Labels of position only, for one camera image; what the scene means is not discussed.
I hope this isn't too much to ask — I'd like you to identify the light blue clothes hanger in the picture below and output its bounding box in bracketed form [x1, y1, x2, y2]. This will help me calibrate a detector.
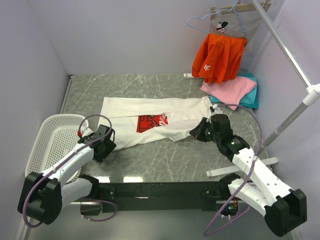
[186, 0, 248, 37]

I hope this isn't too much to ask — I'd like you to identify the white perforated laundry basket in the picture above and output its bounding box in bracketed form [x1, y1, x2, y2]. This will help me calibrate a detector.
[24, 114, 89, 176]

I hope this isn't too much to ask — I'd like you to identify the purple cable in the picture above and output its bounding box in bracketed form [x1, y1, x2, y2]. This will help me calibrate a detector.
[202, 103, 263, 237]
[22, 114, 118, 228]

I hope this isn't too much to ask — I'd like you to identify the teal folded t-shirt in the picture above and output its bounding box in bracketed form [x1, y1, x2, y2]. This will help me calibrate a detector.
[209, 71, 259, 110]

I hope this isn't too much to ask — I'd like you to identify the orange t-shirt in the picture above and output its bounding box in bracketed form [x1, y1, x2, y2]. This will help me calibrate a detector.
[191, 33, 247, 84]

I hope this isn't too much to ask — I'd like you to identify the pink folded t-shirt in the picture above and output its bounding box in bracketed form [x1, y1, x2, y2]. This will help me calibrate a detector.
[200, 75, 258, 111]

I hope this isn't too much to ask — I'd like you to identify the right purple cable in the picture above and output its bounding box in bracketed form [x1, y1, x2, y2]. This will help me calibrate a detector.
[202, 103, 263, 237]

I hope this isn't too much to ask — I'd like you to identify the black base beam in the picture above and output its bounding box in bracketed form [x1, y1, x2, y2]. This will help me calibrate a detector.
[79, 180, 249, 217]

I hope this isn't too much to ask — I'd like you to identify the beige canvas tote bag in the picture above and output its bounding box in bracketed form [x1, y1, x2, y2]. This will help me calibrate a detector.
[209, 3, 262, 51]

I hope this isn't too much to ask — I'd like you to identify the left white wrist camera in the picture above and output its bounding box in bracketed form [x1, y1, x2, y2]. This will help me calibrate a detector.
[77, 127, 93, 138]

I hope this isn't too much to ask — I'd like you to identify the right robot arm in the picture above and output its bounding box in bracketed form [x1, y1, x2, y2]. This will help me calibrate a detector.
[189, 114, 307, 237]

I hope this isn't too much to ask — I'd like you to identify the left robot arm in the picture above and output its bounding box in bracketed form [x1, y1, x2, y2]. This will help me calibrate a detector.
[17, 125, 116, 228]

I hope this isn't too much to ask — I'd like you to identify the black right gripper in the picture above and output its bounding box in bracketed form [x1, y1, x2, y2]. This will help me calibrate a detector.
[189, 117, 221, 144]

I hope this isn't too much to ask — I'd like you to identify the white t-shirt with red print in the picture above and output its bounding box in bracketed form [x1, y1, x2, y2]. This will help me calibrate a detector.
[98, 96, 212, 150]

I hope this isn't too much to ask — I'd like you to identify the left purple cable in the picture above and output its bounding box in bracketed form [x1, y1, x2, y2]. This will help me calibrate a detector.
[22, 114, 118, 228]

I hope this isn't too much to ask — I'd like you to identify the metal clothes rack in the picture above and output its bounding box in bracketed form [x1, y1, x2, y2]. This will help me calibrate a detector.
[183, 0, 320, 179]

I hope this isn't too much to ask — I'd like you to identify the aluminium frame rail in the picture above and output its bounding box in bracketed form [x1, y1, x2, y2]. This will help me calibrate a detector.
[13, 182, 303, 240]

